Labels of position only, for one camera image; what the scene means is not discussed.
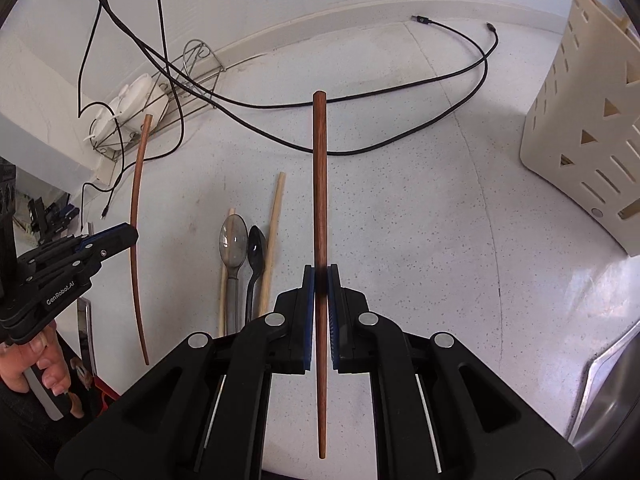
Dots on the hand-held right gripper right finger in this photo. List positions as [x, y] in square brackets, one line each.
[332, 310]

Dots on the stainless steel sink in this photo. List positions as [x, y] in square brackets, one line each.
[615, 385]

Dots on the dark brown wooden chopstick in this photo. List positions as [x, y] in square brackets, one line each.
[320, 185]
[138, 160]

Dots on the white plastic holder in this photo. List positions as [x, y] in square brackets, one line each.
[135, 97]

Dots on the light wooden chopstick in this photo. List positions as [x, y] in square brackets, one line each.
[222, 305]
[275, 220]

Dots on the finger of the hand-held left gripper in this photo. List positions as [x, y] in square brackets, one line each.
[97, 236]
[120, 240]

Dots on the cream plastic utensil holder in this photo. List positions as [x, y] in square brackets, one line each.
[595, 75]

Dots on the shiny metal utensil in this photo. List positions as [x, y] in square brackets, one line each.
[87, 330]

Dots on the person's left hand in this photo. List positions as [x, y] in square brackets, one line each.
[30, 365]

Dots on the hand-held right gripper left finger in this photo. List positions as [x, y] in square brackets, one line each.
[309, 310]

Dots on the black plastic spoon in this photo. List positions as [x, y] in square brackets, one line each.
[257, 250]

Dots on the black and blue gadget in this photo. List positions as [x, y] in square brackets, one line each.
[50, 215]

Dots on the transparent grey plastic spoon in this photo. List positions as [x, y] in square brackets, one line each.
[233, 240]

